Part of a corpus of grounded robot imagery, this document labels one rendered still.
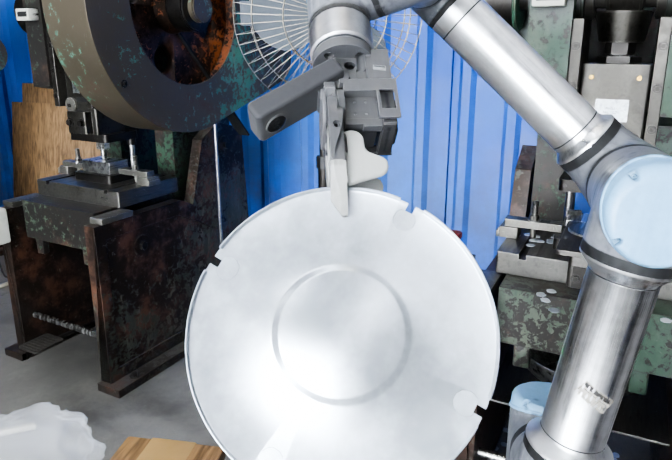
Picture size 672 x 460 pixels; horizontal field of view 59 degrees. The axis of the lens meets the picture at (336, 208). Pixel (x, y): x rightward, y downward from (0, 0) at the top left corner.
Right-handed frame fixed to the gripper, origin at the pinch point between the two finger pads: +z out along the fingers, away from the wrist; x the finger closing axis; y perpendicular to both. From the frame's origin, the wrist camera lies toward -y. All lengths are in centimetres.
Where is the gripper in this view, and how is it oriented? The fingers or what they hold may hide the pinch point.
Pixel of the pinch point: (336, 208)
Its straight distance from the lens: 59.8
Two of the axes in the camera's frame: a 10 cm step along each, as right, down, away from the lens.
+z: 0.7, 8.7, -4.9
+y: 10.0, -0.3, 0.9
